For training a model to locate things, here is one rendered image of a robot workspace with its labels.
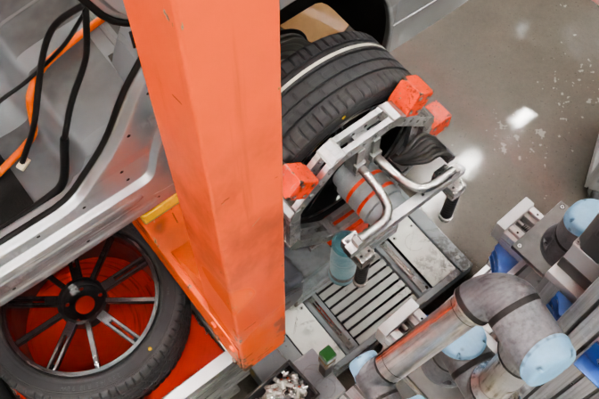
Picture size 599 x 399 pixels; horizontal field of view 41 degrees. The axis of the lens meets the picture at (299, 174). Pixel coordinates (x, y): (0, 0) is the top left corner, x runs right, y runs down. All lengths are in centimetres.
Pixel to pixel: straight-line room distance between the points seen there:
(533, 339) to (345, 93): 87
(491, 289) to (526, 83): 218
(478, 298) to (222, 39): 84
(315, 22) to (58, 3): 151
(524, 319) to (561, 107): 218
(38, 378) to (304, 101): 119
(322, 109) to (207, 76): 104
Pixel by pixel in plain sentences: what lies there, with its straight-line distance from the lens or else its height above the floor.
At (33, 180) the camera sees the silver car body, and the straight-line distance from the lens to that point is 258.
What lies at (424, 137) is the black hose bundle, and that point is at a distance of 227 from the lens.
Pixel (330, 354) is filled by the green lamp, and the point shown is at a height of 66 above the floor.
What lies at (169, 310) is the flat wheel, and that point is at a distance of 262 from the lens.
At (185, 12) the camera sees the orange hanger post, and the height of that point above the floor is 220.
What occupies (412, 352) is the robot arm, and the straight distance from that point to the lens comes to 179.
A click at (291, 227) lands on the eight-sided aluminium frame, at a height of 89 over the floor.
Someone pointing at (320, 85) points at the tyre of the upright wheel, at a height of 118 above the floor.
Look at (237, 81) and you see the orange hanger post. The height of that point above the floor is 200.
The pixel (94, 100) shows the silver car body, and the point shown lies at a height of 102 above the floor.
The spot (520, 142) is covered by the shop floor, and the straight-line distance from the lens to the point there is 357.
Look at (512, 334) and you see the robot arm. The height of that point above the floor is 144.
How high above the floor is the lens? 296
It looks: 62 degrees down
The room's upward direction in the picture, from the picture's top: 1 degrees clockwise
